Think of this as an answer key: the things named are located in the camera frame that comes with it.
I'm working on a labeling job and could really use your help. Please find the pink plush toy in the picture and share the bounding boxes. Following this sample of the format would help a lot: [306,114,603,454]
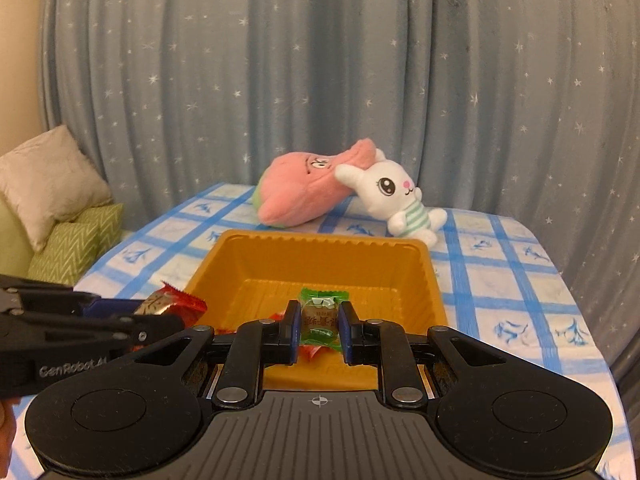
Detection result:
[254,139,378,229]

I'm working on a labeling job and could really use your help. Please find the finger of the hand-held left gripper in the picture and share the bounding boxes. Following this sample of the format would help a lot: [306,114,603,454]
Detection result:
[0,274,146,317]
[0,310,184,356]

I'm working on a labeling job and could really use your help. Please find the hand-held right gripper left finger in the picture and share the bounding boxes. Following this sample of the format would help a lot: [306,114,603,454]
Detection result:
[120,300,303,410]

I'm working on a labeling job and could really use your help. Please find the golden plastic tray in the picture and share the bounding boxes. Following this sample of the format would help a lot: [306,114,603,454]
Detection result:
[184,229,449,393]

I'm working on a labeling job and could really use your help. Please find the blue checked tablecloth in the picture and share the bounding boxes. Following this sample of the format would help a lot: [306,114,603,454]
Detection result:
[10,182,613,480]

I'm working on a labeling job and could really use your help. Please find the beige pillow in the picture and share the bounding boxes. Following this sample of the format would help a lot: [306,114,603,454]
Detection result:
[0,125,113,253]

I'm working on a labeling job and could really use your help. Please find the red packet beige label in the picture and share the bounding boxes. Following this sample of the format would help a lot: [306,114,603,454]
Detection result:
[127,281,208,351]

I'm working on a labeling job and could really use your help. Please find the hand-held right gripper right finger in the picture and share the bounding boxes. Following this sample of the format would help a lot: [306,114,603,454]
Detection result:
[339,302,521,409]

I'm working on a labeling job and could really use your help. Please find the green candy packet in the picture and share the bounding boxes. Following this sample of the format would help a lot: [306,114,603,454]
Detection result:
[298,286,351,348]

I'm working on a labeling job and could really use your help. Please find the green zigzag pillow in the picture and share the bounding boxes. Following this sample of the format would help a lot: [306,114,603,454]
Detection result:
[28,202,125,286]

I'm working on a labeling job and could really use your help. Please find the grey star-print curtain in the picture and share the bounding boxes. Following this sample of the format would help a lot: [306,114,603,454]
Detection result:
[37,0,640,411]

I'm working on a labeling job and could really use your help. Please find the white rabbit plush toy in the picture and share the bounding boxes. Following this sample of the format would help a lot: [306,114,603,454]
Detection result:
[334,149,448,248]

